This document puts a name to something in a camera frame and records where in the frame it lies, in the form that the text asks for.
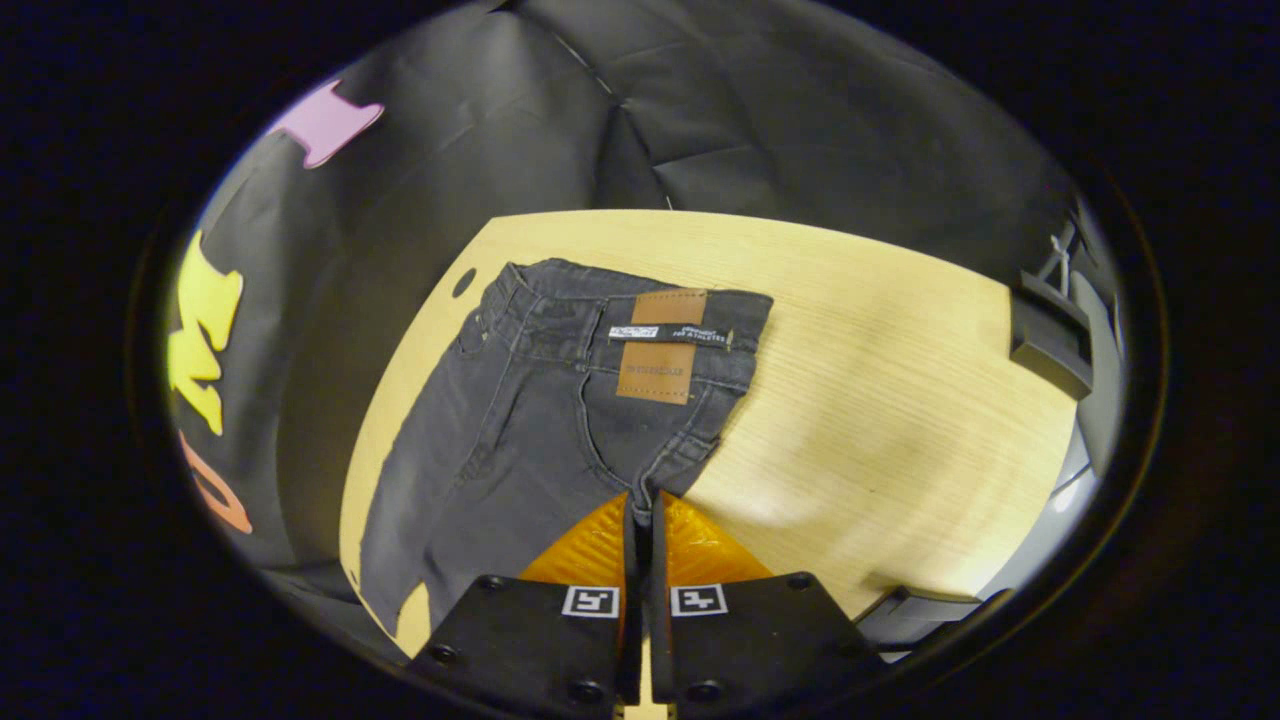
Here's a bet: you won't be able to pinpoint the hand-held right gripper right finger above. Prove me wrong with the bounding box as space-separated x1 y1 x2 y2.
650 492 887 717

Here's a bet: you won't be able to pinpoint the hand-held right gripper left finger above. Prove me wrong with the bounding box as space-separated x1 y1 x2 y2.
410 492 642 717

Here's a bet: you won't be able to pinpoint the dark grey jeans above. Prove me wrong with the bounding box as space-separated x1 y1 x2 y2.
358 257 775 637

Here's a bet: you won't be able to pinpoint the black backdrop cloth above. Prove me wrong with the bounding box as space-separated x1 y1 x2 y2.
165 0 1086 601

